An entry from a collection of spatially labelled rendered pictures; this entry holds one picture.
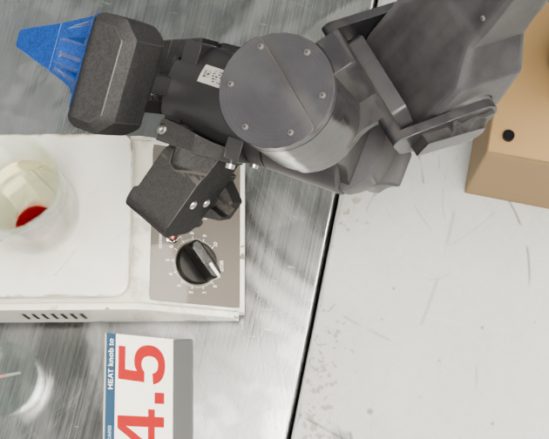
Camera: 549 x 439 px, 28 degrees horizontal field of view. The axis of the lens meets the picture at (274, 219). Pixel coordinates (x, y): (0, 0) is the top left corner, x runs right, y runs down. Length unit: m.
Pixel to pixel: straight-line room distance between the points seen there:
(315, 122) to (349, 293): 0.35
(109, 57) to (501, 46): 0.20
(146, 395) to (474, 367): 0.25
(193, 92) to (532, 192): 0.33
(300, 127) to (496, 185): 0.35
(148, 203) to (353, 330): 0.27
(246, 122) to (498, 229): 0.39
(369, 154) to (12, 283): 0.29
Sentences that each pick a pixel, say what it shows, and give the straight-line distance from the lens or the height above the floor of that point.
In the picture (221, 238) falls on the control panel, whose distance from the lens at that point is 0.82.
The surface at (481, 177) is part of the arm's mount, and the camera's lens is 0.83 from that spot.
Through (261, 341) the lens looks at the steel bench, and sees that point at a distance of 0.84.
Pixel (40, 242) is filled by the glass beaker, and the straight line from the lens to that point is 0.75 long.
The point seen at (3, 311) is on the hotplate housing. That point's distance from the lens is 0.81.
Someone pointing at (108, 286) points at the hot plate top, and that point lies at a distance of 0.77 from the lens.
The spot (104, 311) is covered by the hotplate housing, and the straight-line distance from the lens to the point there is 0.79.
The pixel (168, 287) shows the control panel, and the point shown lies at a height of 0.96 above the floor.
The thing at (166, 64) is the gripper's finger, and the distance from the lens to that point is 0.71.
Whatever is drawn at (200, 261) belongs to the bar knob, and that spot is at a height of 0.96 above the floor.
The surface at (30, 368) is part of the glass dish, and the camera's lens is 0.86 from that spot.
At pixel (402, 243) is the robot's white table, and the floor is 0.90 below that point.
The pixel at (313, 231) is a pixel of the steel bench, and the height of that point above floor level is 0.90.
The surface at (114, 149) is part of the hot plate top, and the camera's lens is 0.79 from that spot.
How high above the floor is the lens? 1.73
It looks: 75 degrees down
